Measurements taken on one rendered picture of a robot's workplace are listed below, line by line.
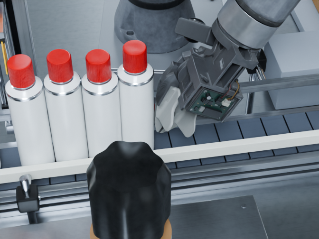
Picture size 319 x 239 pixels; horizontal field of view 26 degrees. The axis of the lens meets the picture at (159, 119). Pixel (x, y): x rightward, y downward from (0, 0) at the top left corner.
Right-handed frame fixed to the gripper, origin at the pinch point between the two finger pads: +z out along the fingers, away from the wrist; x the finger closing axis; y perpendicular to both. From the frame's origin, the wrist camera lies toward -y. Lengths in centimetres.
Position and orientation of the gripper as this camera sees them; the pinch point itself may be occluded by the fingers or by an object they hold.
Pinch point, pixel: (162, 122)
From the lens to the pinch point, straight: 104.2
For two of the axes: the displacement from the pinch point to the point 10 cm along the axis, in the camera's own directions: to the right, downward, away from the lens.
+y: 1.6, 7.0, -7.0
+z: -4.9, 6.7, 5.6
